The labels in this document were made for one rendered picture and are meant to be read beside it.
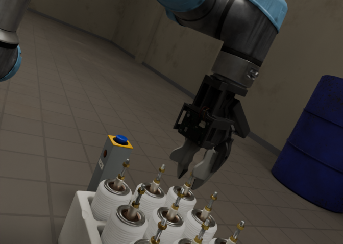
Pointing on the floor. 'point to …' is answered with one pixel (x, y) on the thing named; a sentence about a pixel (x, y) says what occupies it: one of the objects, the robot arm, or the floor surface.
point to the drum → (316, 149)
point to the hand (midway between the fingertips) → (190, 177)
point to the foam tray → (81, 222)
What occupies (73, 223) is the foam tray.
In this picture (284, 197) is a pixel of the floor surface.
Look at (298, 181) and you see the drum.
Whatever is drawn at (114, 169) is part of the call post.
